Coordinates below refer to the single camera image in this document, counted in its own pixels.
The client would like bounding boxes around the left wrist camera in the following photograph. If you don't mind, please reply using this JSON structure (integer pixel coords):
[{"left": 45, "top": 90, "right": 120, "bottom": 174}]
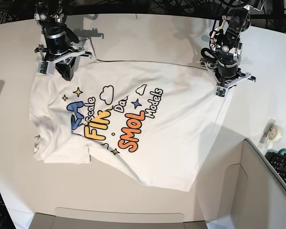
[{"left": 215, "top": 85, "right": 228, "bottom": 98}]

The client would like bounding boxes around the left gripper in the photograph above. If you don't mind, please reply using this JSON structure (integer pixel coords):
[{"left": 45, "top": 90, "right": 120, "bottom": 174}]
[{"left": 200, "top": 58, "right": 256, "bottom": 87}]

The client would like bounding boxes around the black computer keyboard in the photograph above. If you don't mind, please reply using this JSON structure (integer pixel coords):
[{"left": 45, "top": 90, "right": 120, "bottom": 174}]
[{"left": 265, "top": 150, "right": 286, "bottom": 183}]

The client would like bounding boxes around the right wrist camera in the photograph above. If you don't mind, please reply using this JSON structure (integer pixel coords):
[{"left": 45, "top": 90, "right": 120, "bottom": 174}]
[{"left": 38, "top": 61, "right": 55, "bottom": 74}]

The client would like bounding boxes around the grey cardboard box right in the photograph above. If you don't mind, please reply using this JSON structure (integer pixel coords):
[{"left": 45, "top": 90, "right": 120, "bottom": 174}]
[{"left": 206, "top": 139, "right": 286, "bottom": 229}]

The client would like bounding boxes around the green tape roll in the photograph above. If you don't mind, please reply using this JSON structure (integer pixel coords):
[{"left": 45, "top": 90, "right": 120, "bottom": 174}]
[{"left": 278, "top": 148, "right": 286, "bottom": 156}]

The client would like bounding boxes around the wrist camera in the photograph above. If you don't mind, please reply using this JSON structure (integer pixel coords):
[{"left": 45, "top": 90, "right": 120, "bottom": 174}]
[
  {"left": 38, "top": 61, "right": 55, "bottom": 74},
  {"left": 215, "top": 85, "right": 228, "bottom": 98}
]

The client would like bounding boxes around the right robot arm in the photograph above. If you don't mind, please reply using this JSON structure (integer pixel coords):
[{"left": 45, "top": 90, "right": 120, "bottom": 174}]
[{"left": 34, "top": 0, "right": 92, "bottom": 81}]

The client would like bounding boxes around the clear tape dispenser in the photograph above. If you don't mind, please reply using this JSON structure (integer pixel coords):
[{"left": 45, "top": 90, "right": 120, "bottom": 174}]
[{"left": 259, "top": 119, "right": 283, "bottom": 149}]

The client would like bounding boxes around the white printed t-shirt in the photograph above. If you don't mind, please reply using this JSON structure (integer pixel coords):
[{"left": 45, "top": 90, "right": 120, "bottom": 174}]
[{"left": 29, "top": 57, "right": 233, "bottom": 192}]

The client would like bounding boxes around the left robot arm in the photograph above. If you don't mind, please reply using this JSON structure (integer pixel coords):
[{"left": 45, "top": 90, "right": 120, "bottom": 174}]
[{"left": 200, "top": 0, "right": 264, "bottom": 90}]

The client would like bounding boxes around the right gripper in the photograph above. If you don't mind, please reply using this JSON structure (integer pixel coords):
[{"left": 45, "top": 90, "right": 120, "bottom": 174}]
[{"left": 34, "top": 33, "right": 93, "bottom": 81}]

